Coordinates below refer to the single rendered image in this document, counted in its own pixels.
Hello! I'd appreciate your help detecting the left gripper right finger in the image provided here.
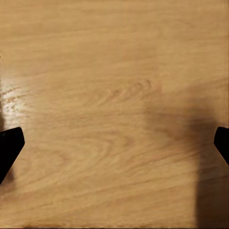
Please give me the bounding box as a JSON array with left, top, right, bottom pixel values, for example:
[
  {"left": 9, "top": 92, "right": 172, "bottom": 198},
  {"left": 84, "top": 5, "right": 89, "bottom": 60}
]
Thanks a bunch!
[{"left": 214, "top": 127, "right": 229, "bottom": 165}]

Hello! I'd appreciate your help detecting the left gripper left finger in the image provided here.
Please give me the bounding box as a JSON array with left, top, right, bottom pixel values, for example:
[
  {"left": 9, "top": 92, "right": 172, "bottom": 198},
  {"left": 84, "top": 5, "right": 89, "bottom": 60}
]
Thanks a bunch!
[{"left": 0, "top": 127, "right": 25, "bottom": 184}]

